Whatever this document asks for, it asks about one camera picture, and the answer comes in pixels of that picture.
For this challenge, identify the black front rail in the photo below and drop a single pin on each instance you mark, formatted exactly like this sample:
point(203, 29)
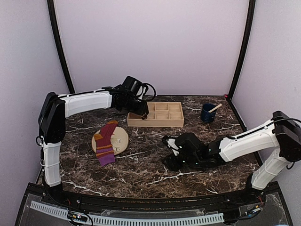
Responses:
point(94, 202)

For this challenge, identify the black left frame post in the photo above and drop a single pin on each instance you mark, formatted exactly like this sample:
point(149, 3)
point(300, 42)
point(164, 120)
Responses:
point(59, 45)

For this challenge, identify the black frame post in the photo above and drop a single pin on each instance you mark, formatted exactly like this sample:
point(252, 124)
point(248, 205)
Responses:
point(243, 49)
point(59, 45)

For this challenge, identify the pale wooden stick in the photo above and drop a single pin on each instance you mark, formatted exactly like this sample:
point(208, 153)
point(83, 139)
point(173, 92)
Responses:
point(215, 108)

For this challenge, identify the wooden compartment tray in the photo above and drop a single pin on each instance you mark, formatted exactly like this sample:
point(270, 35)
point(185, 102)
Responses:
point(161, 114)

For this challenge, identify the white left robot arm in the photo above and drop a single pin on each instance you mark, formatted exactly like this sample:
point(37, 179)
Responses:
point(57, 108)

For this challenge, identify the blue enamel mug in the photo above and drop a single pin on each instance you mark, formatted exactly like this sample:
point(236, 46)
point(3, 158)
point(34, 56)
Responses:
point(207, 116)

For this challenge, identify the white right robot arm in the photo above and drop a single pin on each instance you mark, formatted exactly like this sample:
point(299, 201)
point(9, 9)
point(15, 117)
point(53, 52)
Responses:
point(281, 133)

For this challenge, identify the purple maroon striped sock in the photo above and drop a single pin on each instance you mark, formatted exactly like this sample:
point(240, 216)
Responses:
point(104, 148)

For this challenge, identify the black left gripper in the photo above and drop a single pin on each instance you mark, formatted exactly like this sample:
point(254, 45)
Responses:
point(140, 111)

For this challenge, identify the white slotted cable duct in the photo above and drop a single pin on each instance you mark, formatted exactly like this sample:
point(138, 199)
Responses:
point(128, 218)

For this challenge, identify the black right frame post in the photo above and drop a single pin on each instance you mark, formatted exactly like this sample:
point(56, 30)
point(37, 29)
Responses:
point(243, 49)

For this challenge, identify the round beige plate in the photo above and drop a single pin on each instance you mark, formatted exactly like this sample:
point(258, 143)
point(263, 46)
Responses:
point(119, 140)

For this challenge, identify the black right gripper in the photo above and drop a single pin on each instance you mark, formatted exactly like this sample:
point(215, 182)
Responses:
point(172, 164)

